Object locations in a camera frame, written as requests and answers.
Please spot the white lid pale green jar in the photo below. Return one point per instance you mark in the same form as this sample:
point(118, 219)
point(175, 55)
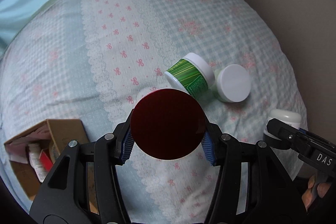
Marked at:
point(232, 84)

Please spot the person's right hand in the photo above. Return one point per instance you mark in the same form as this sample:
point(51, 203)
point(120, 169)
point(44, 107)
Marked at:
point(317, 186)

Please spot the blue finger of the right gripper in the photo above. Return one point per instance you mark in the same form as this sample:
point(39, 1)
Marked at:
point(280, 134)

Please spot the red rectangular box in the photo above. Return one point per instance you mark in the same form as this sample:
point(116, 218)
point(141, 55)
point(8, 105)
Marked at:
point(45, 160)

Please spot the red lid white jar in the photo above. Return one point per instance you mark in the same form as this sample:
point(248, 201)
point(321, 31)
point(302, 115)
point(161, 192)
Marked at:
point(168, 124)

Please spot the beige headboard cushion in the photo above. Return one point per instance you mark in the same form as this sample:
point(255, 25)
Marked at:
point(305, 30)

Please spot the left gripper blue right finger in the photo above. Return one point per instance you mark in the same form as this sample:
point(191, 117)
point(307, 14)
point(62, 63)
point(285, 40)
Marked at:
point(270, 190)

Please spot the black jar white label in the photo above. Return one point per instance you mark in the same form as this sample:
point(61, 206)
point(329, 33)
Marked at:
point(288, 117)

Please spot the white pill bottle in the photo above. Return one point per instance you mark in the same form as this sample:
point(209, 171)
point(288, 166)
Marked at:
point(34, 152)

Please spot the green striped white-lid jar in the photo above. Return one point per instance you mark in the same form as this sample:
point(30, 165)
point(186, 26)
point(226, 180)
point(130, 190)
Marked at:
point(191, 74)

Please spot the brown cardboard box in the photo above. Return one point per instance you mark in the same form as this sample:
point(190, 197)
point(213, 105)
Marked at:
point(51, 134)

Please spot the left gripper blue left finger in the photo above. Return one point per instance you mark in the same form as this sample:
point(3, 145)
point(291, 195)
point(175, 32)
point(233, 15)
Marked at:
point(63, 196)

